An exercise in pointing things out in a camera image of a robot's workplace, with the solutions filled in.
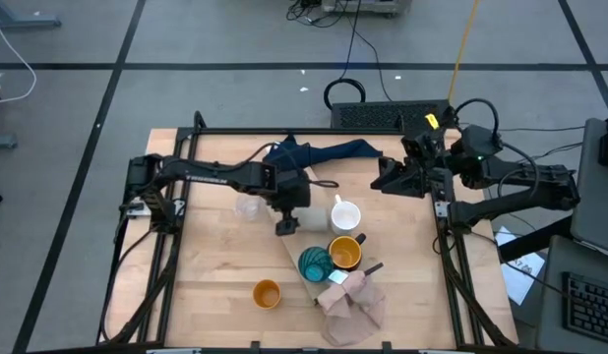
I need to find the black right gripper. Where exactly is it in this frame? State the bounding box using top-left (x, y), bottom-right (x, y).
top-left (370, 154), bottom-right (456, 199)

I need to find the beige ribbed cup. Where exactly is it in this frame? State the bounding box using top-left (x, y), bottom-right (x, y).
top-left (299, 206), bottom-right (330, 233)

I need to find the clear glass cup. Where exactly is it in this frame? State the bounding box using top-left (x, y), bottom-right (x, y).
top-left (234, 194), bottom-right (264, 222)

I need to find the white mug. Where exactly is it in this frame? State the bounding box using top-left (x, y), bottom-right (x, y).
top-left (330, 194), bottom-right (363, 236)

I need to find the teal faceted tumbler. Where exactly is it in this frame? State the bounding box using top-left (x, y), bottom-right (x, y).
top-left (297, 245), bottom-right (335, 284)

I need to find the black mug with yellow inside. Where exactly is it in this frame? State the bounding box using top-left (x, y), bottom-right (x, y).
top-left (327, 232), bottom-right (368, 272)

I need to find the small orange cup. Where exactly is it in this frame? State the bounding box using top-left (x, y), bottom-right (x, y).
top-left (252, 278), bottom-right (282, 311)

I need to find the wooden shelf with black legs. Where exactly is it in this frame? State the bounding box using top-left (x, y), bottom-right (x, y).
top-left (262, 164), bottom-right (385, 302)

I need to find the navy blue cloth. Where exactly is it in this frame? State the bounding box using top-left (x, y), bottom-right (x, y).
top-left (262, 133), bottom-right (384, 173)

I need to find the black vented computer case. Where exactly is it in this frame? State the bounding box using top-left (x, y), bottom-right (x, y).
top-left (331, 99), bottom-right (457, 132)

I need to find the beige cloth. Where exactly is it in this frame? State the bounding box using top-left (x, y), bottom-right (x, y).
top-left (316, 268), bottom-right (388, 347)

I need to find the black desk leg bar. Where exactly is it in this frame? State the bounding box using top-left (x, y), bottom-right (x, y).
top-left (498, 215), bottom-right (574, 262)

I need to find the white paper sheet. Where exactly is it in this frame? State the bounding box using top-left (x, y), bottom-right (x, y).
top-left (494, 225), bottom-right (546, 306)

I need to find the grey desk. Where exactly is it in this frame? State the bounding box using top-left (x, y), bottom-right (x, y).
top-left (534, 234), bottom-right (608, 354)

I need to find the black keyboard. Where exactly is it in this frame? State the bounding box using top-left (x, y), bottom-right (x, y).
top-left (562, 271), bottom-right (608, 346)

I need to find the grey desk leg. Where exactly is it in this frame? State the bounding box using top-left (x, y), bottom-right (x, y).
top-left (0, 0), bottom-right (63, 30)

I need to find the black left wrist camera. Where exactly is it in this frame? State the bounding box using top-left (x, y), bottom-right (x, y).
top-left (274, 217), bottom-right (301, 237)

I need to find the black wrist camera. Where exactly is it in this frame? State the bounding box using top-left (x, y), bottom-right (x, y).
top-left (274, 217), bottom-right (301, 237)
top-left (400, 130), bottom-right (446, 158)

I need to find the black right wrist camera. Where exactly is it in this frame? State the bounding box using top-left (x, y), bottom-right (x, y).
top-left (400, 130), bottom-right (446, 158)

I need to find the black metal table frame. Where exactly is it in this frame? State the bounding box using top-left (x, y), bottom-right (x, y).
top-left (94, 110), bottom-right (519, 348)

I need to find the black coiled floor cable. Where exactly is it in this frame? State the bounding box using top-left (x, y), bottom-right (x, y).
top-left (323, 0), bottom-right (368, 110)

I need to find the thin black floor cable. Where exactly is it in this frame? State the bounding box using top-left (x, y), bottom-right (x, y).
top-left (524, 142), bottom-right (584, 163)
top-left (500, 125), bottom-right (586, 133)
top-left (355, 27), bottom-right (395, 103)

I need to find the yellow floor cable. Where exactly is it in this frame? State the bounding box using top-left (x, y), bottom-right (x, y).
top-left (448, 0), bottom-right (482, 104)

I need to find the black cable bundle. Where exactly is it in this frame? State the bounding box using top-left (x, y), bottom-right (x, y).
top-left (286, 0), bottom-right (354, 30)

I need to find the white floor cable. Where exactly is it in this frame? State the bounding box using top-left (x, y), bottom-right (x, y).
top-left (0, 14), bottom-right (38, 104)

